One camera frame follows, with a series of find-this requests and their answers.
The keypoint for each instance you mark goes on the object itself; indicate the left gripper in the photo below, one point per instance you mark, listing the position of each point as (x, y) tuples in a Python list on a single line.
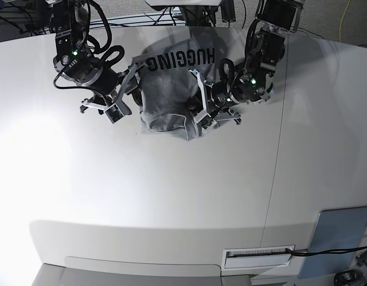
[(213, 98)]

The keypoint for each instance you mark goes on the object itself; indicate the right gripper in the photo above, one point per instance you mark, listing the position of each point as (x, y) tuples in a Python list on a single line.
[(110, 87)]

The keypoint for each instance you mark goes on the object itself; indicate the grey T-shirt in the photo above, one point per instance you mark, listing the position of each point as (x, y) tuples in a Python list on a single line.
[(166, 83)]

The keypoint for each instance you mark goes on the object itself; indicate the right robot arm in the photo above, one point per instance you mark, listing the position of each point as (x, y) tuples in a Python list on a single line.
[(81, 60)]

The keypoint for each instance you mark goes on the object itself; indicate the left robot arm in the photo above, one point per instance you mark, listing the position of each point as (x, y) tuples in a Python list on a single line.
[(251, 80)]

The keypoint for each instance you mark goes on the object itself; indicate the blue-grey flat panel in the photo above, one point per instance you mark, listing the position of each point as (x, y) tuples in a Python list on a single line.
[(335, 229)]

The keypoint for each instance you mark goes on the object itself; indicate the black device bottom right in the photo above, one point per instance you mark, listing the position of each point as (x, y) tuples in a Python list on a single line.
[(350, 277)]

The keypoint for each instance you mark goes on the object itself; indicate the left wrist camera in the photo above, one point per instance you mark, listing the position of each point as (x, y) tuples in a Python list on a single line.
[(206, 122)]

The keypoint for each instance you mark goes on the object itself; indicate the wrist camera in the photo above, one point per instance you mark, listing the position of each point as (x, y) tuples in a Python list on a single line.
[(206, 122), (117, 111)]

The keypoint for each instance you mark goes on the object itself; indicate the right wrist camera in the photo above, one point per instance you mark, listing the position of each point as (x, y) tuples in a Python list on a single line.
[(117, 111)]

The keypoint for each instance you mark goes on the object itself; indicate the white cable grommet plate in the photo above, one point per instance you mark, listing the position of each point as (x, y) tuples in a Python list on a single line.
[(256, 258)]

